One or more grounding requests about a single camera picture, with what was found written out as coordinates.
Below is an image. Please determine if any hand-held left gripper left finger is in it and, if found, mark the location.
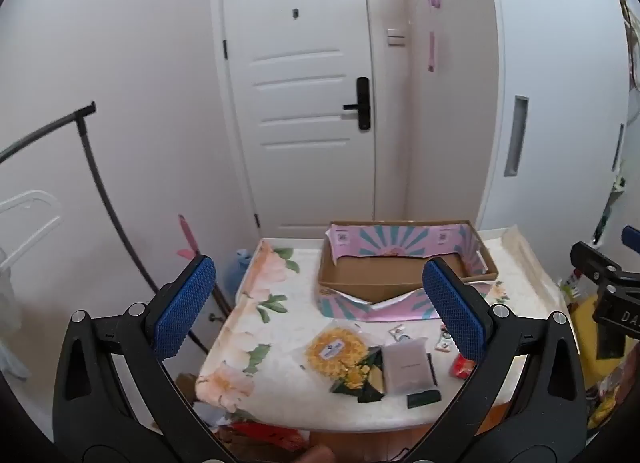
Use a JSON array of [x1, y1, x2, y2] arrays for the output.
[[52, 254, 237, 463]]

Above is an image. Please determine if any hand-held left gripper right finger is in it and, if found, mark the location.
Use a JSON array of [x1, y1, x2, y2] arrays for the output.
[[402, 257, 587, 463]]

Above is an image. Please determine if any printed cardboard box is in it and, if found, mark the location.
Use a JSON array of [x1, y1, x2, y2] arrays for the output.
[[315, 219, 501, 324]]

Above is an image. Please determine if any grey snack packet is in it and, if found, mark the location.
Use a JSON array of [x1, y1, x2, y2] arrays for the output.
[[381, 338, 434, 396]]

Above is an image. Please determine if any black leaf-print snack packet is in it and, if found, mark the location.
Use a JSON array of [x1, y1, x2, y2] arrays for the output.
[[330, 348, 387, 403]]

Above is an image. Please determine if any yellow snack bag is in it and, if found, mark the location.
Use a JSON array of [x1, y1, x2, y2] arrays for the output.
[[299, 323, 375, 385]]

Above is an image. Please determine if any red snack packet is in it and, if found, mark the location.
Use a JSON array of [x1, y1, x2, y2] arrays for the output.
[[450, 355, 476, 380]]

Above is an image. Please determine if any dark green snack packet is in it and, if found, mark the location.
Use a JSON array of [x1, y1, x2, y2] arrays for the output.
[[406, 389, 443, 410]]

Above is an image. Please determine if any floral tablecloth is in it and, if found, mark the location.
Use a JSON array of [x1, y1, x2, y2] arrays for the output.
[[195, 225, 581, 432]]

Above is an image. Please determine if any white wardrobe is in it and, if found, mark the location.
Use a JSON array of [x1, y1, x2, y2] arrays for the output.
[[479, 0, 632, 294]]

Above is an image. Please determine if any white door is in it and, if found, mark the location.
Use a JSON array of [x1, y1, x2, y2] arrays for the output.
[[219, 0, 377, 240]]

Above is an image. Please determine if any pink handled tool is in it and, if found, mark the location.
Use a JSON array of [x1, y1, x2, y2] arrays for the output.
[[177, 214, 202, 260]]

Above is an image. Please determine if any black door lock handle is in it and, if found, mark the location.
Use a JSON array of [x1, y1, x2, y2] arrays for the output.
[[343, 77, 372, 132]]

